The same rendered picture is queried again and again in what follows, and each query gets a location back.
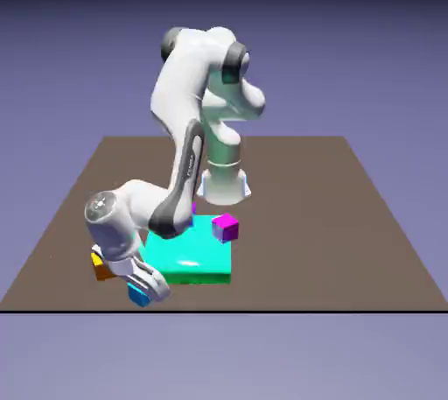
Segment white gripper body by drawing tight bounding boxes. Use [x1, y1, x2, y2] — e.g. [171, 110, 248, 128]
[115, 255, 172, 303]

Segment small blue cube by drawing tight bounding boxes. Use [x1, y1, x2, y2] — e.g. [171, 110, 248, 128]
[127, 282, 152, 309]

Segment small orange cube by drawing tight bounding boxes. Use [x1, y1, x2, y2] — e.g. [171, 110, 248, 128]
[90, 251, 119, 282]

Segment large cyan box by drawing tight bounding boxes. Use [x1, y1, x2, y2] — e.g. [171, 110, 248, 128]
[138, 214, 233, 285]

